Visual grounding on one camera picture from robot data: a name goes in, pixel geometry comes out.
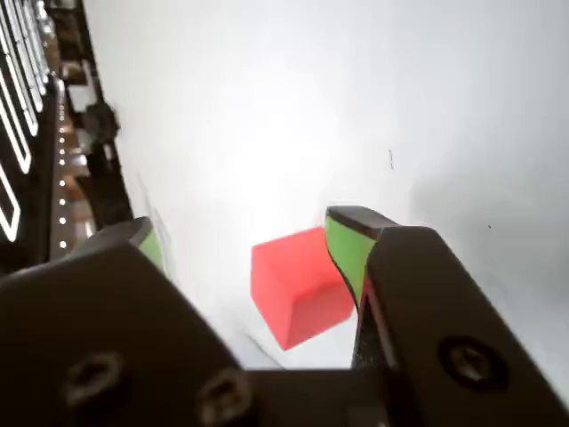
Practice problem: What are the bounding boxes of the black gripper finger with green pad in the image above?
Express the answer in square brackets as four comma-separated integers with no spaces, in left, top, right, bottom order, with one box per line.
[325,205,569,427]
[0,216,257,427]

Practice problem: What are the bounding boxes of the red cube block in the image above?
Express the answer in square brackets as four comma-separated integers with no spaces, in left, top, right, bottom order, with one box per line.
[250,226,357,352]

